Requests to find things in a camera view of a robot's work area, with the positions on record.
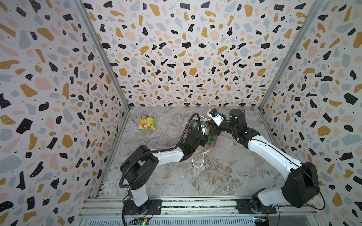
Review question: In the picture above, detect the red paper bag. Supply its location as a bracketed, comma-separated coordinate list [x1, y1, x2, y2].
[185, 115, 218, 168]

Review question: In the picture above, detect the yellow green snack packet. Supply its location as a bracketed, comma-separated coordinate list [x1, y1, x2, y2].
[138, 116, 156, 130]

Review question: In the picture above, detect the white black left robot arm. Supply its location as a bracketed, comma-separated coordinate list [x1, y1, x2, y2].
[119, 130, 208, 209]

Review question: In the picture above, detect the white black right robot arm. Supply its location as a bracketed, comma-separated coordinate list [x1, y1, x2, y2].
[207, 108, 321, 213]

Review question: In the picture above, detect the small green circuit board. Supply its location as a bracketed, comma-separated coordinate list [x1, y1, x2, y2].
[131, 218, 150, 226]

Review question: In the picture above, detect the right circuit board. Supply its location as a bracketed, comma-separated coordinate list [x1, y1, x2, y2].
[253, 217, 270, 226]

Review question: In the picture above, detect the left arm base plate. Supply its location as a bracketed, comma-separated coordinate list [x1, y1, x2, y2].
[123, 199, 162, 215]

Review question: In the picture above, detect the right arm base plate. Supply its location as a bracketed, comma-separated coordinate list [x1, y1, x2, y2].
[235, 198, 277, 214]

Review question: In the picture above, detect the black corrugated left cable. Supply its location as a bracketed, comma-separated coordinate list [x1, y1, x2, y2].
[118, 112, 202, 189]

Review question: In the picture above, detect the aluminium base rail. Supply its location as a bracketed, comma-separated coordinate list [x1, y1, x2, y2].
[78, 196, 323, 226]

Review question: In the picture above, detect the aluminium right corner post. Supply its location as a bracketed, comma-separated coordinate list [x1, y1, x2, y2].
[258, 0, 324, 109]

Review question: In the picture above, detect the aluminium corner post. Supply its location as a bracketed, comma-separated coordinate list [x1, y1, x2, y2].
[72, 0, 131, 109]
[258, 0, 324, 109]

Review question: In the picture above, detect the aluminium left corner post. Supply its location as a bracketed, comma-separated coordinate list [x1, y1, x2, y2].
[72, 0, 131, 109]

